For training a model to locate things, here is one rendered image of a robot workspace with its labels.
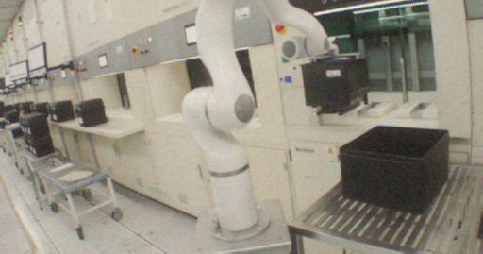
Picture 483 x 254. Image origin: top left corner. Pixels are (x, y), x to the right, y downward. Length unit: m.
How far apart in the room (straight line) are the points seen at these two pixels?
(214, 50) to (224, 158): 0.28
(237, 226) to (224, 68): 0.44
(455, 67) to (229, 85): 0.79
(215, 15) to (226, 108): 0.25
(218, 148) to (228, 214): 0.19
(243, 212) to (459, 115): 0.82
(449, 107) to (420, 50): 1.02
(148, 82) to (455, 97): 2.16
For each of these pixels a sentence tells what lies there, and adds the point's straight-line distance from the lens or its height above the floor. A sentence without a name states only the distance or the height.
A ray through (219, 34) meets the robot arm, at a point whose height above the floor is 1.32.
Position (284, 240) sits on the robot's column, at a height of 0.76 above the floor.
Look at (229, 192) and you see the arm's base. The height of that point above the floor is 0.90.
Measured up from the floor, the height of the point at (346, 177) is 0.84.
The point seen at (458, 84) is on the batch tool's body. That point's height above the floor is 1.06.
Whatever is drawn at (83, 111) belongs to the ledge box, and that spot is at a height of 0.97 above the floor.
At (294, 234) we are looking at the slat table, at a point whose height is 0.73.
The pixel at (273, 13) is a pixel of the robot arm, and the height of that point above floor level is 1.37.
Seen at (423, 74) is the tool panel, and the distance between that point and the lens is 2.24.
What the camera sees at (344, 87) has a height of 1.07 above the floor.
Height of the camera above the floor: 1.27
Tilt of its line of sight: 11 degrees down
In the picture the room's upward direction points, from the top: 9 degrees counter-clockwise
